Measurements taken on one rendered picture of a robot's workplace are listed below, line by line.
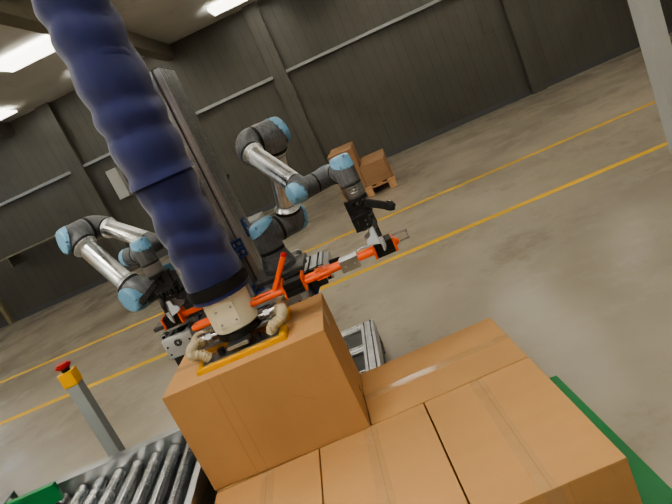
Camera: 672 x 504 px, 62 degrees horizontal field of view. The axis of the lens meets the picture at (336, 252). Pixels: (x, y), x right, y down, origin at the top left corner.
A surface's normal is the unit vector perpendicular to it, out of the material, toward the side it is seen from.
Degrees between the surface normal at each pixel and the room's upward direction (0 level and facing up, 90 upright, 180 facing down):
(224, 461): 90
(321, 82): 90
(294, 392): 90
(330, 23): 90
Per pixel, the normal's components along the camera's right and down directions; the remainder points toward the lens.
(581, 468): -0.40, -0.88
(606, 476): 0.07, 0.23
